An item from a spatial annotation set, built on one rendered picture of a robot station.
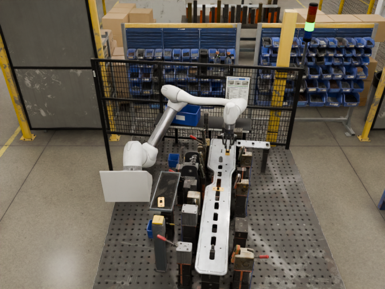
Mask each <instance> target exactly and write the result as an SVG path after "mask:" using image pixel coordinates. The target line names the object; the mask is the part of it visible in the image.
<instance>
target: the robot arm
mask: <svg viewBox="0 0 385 289"><path fill-rule="evenodd" d="M161 92H162V94H163V95H164V96H165V97H166V98H167V99H168V103H167V105H168V107H167V108H166V110H165V112H164V114H163V115H162V117H161V119H160V121H159V123H158V124H157V126H156V127H155V129H154V131H153V133H152V135H151V136H150V138H149V140H148V142H146V143H143V144H141V143H140V142H138V141H129V142H128V143H127V144H126V145H125V148H124V152H123V170H122V171H142V167H144V168H147V167H151V166H153V165H154V164H155V162H156V156H157V154H158V149H157V147H158V145H159V143H160V141H161V140H162V138H163V137H164V135H165V133H166V131H167V130H168V128H169V126H170V124H171V122H172V121H173V119H174V117H175V115H176V114H177V112H179V111H180V110H181V109H182V108H183V107H185V106H186V105H187V103H190V104H199V105H223V106H225V108H224V112H223V118H224V128H225V132H224V133H223V134H221V137H222V144H223V145H225V149H226V152H227V144H226V143H227V139H228V138H230V144H229V153H230V149H231V146H233V145H234V142H235V139H236V137H237V134H234V128H235V121H236V119H237V118H238V116H239V115H240V114H242V113H243V112H244V110H245V109H246V106H247V102H246V100H245V99H243V98H239V99H233V98H232V99H230V100H229V99H223V98H212V97H195V96H192V95H190V94H188V93H187V92H185V91H184V90H182V89H180V88H178V87H175V86H173V85H164V86H162V89H161ZM223 135H224V136H225V137H226V140H225V143H224V139H223ZM232 136H234V139H233V143H231V137H232Z"/></svg>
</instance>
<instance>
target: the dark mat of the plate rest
mask: <svg viewBox="0 0 385 289"><path fill-rule="evenodd" d="M179 175H180V174H178V173H164V172H162V173H161V176H160V179H159V183H158V186H157V189H156V192H155V196H154V199H153V202H152V205H151V208H156V209H169V210H171V208H172V203H173V200H174V195H175V191H176V187H177V184H178V179H179ZM159 197H164V207H158V198H159Z"/></svg>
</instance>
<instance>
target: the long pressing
mask: <svg viewBox="0 0 385 289"><path fill-rule="evenodd" d="M221 150H222V152H221ZM225 150H226V149H225V145H223V144H222V140H221V139H211V141H210V149H209V157H208V161H207V168H208V169H210V170H211V171H212V172H213V173H214V177H213V183H212V184H210V185H208V186H206V188H205V196H204V200H203V208H202V217H201V225H200V230H199V237H198V246H197V254H196V259H195V271H196V272H197V273H199V274H206V275H217V276H223V275H225V274H226V273H227V265H228V251H229V226H230V201H231V177H232V173H233V172H234V170H235V159H236V141H235V142H234V145H233V146H231V149H230V155H225ZM220 156H222V157H223V162H219V157H220ZM219 165H220V166H222V169H219V168H218V166H219ZM218 172H221V173H222V175H221V177H219V176H218ZM217 179H221V188H224V191H223V192H222V191H219V192H220V196H219V201H216V200H215V194H216V191H215V190H212V189H213V187H217ZM215 202H218V203H219V209H218V210H215V209H214V205H215ZM214 213H218V221H214V220H213V217H214ZM213 224H215V225H217V232H216V233H213V232H212V228H213ZM211 237H216V243H215V246H214V247H215V248H214V249H211ZM220 248H221V249H220ZM210 250H215V257H214V260H210V259H209V257H210Z"/></svg>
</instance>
